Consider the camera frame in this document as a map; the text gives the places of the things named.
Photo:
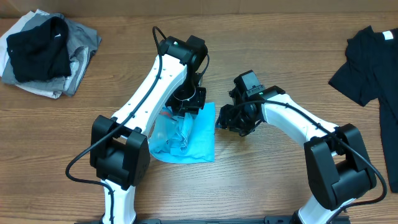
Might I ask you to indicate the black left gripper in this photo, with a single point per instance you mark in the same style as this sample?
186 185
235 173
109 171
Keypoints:
193 108

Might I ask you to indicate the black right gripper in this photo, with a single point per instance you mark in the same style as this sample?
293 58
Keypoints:
227 119

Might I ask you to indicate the light blue t-shirt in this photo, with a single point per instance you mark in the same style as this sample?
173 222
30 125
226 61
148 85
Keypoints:
187 139

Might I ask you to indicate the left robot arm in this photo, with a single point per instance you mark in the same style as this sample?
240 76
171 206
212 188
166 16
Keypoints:
119 145

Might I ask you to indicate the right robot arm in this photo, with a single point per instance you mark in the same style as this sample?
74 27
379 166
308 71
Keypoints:
338 167

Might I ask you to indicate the folded grey garment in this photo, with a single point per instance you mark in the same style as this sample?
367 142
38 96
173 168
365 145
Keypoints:
82 44

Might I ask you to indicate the black t-shirt on right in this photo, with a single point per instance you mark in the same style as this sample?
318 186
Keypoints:
369 73

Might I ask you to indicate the folded black garment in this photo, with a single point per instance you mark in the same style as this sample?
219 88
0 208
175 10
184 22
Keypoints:
40 53

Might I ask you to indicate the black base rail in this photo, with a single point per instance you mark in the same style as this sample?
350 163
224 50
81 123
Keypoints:
211 221

